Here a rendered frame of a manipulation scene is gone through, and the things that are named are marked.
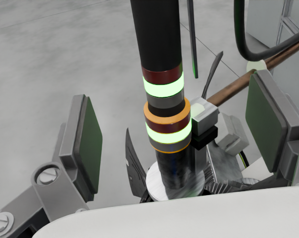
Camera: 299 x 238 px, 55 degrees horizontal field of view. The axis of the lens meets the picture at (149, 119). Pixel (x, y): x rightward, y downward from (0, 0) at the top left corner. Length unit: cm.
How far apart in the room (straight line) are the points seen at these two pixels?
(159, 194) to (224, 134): 49
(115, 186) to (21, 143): 104
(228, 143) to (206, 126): 53
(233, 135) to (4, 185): 204
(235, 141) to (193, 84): 210
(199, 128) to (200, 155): 4
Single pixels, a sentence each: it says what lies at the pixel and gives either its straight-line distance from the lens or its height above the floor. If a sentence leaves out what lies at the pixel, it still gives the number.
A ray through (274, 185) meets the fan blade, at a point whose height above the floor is 136.
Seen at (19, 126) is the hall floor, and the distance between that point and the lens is 298.
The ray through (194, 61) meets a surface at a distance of 23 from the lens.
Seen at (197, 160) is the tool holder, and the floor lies 149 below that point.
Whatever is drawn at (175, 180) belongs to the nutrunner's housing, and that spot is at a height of 148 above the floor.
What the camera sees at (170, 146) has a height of 154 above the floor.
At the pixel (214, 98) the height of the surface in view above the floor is 154.
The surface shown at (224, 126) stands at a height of 116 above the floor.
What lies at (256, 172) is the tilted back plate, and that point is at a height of 110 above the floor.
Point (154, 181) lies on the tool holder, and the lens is 35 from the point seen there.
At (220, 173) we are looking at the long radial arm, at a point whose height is 113.
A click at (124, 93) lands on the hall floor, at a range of 289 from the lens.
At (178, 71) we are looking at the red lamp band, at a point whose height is 162.
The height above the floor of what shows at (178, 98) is 159.
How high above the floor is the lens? 175
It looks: 43 degrees down
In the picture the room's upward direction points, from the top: 10 degrees counter-clockwise
